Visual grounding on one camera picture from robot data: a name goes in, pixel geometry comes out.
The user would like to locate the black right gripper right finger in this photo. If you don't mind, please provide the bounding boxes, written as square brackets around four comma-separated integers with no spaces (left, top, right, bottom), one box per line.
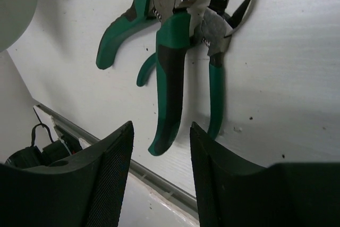
[190,123,339,226]

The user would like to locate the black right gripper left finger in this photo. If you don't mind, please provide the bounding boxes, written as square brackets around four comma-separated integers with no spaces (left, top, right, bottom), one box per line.
[1,121,134,226]

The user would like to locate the green handled side cutters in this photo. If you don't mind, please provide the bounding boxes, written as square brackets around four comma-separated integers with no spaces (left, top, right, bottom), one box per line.
[136,0,256,140]

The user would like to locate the aluminium frame rail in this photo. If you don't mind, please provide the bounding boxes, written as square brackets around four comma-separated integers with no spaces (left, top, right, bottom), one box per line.
[34,102,200,216]

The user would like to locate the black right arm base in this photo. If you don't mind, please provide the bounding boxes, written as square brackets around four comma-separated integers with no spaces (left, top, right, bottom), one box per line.
[6,107,83,171]

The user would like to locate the green handled pliers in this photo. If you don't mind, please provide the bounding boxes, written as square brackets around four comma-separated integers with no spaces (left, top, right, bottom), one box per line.
[96,0,197,156]

